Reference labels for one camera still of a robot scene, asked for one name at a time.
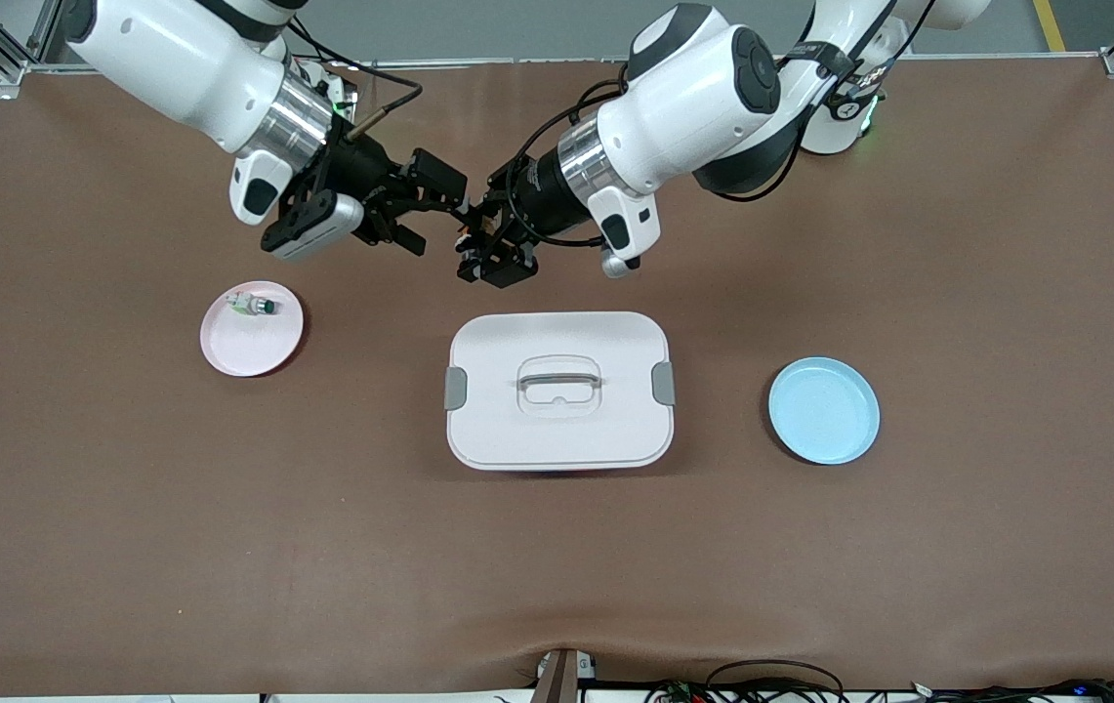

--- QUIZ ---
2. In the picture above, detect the white lidded storage box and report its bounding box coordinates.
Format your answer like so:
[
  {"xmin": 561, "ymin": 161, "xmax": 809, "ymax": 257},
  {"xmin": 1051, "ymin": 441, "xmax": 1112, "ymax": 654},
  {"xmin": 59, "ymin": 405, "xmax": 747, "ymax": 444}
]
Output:
[{"xmin": 443, "ymin": 310, "xmax": 677, "ymax": 473}]

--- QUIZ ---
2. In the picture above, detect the pink round plate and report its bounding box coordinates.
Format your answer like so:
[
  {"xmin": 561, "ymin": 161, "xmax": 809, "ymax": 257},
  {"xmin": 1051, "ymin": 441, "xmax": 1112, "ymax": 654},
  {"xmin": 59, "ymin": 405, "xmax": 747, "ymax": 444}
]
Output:
[{"xmin": 199, "ymin": 280, "xmax": 306, "ymax": 379}]

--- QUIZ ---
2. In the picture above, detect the brown table cover mat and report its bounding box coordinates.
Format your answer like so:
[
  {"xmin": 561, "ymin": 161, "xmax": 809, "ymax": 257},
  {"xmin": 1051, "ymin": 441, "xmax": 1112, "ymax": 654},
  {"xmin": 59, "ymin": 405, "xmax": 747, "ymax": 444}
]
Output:
[{"xmin": 0, "ymin": 57, "xmax": 1114, "ymax": 696}]

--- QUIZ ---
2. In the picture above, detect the light blue round plate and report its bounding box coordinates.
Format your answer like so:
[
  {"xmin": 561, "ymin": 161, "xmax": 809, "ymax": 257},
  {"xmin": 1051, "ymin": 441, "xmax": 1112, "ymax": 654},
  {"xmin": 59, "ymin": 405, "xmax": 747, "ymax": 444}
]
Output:
[{"xmin": 767, "ymin": 355, "xmax": 882, "ymax": 467}]

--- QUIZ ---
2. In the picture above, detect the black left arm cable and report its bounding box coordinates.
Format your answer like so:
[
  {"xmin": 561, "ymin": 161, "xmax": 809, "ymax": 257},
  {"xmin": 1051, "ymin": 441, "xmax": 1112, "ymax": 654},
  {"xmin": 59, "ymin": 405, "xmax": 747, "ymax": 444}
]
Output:
[{"xmin": 503, "ymin": 0, "xmax": 938, "ymax": 250}]

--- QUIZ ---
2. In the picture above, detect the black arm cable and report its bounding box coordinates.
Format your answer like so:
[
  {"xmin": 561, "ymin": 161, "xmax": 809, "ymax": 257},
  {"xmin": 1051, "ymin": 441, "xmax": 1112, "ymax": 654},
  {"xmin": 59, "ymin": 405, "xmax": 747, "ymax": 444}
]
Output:
[
  {"xmin": 283, "ymin": 15, "xmax": 424, "ymax": 143},
  {"xmin": 503, "ymin": 0, "xmax": 938, "ymax": 250}
]

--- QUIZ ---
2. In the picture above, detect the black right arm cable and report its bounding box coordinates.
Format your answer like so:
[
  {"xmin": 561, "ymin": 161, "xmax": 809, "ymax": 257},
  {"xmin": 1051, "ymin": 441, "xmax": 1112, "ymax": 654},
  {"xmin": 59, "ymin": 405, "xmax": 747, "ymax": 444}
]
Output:
[{"xmin": 283, "ymin": 15, "xmax": 424, "ymax": 143}]

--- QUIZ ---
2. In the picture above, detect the silver table edge rail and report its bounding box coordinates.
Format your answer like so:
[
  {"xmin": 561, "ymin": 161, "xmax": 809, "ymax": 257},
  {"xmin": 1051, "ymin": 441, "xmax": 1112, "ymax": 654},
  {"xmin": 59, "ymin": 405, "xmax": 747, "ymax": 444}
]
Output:
[{"xmin": 24, "ymin": 54, "xmax": 1114, "ymax": 74}]

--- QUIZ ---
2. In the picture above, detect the camera mount post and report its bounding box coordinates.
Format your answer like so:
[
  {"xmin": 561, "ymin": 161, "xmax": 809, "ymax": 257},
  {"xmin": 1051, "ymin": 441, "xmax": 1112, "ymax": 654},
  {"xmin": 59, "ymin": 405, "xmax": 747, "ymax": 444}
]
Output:
[{"xmin": 532, "ymin": 646, "xmax": 598, "ymax": 703}]

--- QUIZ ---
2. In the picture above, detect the black looped cable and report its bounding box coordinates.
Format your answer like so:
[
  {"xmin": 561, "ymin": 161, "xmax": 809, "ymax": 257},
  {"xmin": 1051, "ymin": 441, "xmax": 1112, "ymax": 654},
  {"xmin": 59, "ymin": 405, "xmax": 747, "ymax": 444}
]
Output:
[{"xmin": 703, "ymin": 659, "xmax": 847, "ymax": 703}]

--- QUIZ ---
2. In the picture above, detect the black cable bundle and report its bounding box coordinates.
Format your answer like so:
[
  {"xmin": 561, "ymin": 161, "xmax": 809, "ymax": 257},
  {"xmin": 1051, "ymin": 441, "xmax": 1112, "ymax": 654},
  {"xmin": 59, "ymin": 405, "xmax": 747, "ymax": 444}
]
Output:
[{"xmin": 644, "ymin": 677, "xmax": 1114, "ymax": 703}]

